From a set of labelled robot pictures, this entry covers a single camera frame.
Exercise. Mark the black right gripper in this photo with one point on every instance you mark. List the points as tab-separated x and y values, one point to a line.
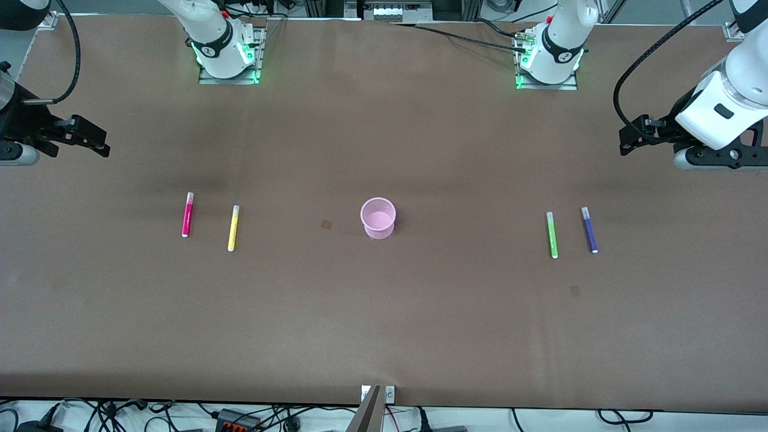
18	117

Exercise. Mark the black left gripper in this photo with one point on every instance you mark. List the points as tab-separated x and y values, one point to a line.
675	117

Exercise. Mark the purple marker pen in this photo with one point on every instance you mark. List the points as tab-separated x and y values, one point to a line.
590	231

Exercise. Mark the pink marker pen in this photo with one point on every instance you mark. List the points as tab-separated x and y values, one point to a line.
187	216

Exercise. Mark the pink cup pen holder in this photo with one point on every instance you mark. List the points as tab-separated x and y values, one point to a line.
378	223

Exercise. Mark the green marker pen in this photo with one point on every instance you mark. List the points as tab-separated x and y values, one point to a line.
551	235

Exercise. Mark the yellow marker pen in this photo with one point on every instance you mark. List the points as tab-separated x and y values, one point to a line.
233	229

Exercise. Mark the white power strip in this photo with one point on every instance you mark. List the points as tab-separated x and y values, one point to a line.
393	12

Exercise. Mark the black power adapter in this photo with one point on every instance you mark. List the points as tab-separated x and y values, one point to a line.
39	427

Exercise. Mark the black box with orange connectors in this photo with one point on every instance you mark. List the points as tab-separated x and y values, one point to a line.
231	417

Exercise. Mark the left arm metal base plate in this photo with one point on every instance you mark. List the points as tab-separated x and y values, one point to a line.
564	86

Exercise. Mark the metal table corner bracket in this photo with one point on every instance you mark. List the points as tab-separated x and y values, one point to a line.
733	33
51	21

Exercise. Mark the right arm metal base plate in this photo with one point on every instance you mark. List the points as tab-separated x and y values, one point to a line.
231	80

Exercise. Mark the white pole clamp bracket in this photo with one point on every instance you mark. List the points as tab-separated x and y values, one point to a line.
390	394

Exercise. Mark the grey camera support pole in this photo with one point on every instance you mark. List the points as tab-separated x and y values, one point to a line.
367	417

